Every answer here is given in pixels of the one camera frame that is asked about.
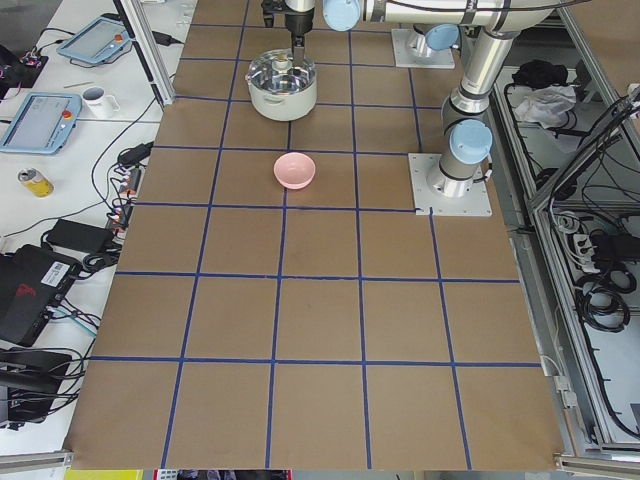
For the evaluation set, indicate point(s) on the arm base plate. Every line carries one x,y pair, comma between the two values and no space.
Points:
436,194
425,48

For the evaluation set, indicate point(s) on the white crumpled cloth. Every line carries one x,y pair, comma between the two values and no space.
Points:
548,107

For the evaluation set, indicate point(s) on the black cloth bundle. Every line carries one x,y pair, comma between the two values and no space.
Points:
539,74

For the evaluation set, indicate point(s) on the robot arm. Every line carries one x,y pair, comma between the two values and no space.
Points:
500,22
300,6

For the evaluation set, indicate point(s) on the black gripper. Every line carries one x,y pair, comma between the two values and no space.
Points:
297,22

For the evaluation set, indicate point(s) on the white mug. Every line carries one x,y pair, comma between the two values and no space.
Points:
100,103

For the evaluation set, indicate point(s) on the aluminium frame post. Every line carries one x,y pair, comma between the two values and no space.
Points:
137,26

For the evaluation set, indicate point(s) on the yellow drink can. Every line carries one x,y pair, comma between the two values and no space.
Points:
34,181

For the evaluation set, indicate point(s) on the black power adapter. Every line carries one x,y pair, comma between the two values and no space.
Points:
77,236

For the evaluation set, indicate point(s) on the teach pendant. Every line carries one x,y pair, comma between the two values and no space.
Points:
42,124
101,42

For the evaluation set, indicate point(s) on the pale green electric pot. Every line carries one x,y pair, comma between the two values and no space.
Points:
283,107

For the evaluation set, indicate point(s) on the near teach pendant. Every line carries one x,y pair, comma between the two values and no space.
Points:
42,124

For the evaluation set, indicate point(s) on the power strip with plugs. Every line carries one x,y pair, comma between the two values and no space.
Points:
126,183

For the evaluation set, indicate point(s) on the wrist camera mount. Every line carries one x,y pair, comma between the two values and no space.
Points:
269,9

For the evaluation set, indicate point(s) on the black red computer box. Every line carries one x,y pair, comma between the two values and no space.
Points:
32,280

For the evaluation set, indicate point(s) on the far teach pendant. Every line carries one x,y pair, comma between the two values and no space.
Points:
101,42

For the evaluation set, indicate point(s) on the black laptop dock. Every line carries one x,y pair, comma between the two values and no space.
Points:
30,381

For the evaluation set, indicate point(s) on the pink bowl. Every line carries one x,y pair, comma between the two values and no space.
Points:
294,170

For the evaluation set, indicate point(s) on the glass pot lid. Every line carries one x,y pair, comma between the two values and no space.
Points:
274,72

